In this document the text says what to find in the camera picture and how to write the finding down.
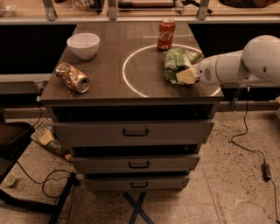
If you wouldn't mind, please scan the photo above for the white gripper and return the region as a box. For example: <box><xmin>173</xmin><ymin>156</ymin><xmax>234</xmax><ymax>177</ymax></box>
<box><xmin>176</xmin><ymin>50</ymin><xmax>219</xmax><ymax>85</ymax></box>

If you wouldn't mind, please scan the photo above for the green jalapeno chip bag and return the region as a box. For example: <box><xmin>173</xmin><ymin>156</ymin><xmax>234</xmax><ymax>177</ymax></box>
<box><xmin>164</xmin><ymin>47</ymin><xmax>196</xmax><ymax>85</ymax></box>

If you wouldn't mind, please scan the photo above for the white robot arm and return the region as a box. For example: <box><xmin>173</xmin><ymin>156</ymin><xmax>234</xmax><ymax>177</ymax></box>
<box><xmin>176</xmin><ymin>35</ymin><xmax>280</xmax><ymax>86</ymax></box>

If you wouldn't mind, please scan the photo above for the white bowl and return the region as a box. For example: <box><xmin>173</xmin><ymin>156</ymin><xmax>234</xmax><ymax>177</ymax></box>
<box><xmin>66</xmin><ymin>32</ymin><xmax>100</xmax><ymax>60</ymax></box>

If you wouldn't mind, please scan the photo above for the red soda can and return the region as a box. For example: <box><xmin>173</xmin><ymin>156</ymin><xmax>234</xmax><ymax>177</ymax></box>
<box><xmin>157</xmin><ymin>17</ymin><xmax>176</xmax><ymax>50</ymax></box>

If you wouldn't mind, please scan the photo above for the grey drawer cabinet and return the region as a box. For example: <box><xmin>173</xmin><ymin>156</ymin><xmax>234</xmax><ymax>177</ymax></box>
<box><xmin>41</xmin><ymin>22</ymin><xmax>223</xmax><ymax>182</ymax></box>

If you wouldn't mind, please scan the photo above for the middle drawer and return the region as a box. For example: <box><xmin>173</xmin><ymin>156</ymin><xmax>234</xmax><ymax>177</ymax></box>
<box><xmin>72</xmin><ymin>154</ymin><xmax>200</xmax><ymax>174</ymax></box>

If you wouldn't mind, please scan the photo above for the drawer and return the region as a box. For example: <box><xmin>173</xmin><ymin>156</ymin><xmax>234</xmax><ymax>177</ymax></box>
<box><xmin>84</xmin><ymin>175</ymin><xmax>190</xmax><ymax>192</ymax></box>
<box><xmin>55</xmin><ymin>120</ymin><xmax>214</xmax><ymax>147</ymax></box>
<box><xmin>72</xmin><ymin>154</ymin><xmax>200</xmax><ymax>174</ymax></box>

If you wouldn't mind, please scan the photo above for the crushed gold can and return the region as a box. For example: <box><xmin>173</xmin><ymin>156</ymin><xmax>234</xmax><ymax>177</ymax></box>
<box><xmin>54</xmin><ymin>62</ymin><xmax>90</xmax><ymax>94</ymax></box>

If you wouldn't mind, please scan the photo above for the bottom drawer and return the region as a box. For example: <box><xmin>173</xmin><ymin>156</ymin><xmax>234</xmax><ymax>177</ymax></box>
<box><xmin>84</xmin><ymin>175</ymin><xmax>190</xmax><ymax>192</ymax></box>

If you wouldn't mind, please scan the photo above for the top drawer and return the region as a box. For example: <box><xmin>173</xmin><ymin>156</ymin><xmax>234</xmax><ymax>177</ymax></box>
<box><xmin>55</xmin><ymin>120</ymin><xmax>214</xmax><ymax>147</ymax></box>

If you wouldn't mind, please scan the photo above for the blue tape cross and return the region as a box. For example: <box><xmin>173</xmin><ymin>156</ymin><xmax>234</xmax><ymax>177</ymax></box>
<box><xmin>122</xmin><ymin>192</ymin><xmax>155</xmax><ymax>224</ymax></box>

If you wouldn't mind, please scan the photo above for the lime wedge on floor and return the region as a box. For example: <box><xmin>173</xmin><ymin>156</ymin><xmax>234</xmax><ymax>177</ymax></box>
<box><xmin>5</xmin><ymin>175</ymin><xmax>17</xmax><ymax>187</ymax></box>

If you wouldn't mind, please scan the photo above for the black power adapter cable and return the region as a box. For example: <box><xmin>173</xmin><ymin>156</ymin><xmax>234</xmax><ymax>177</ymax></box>
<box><xmin>227</xmin><ymin>87</ymin><xmax>280</xmax><ymax>224</ymax></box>

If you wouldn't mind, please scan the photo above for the black chair frame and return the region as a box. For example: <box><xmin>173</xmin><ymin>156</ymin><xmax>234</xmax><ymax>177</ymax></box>
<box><xmin>0</xmin><ymin>122</ymin><xmax>78</xmax><ymax>224</ymax></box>

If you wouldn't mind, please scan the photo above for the black floor cable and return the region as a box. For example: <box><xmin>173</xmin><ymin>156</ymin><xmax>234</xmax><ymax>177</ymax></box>
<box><xmin>16</xmin><ymin>160</ymin><xmax>73</xmax><ymax>200</ymax></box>

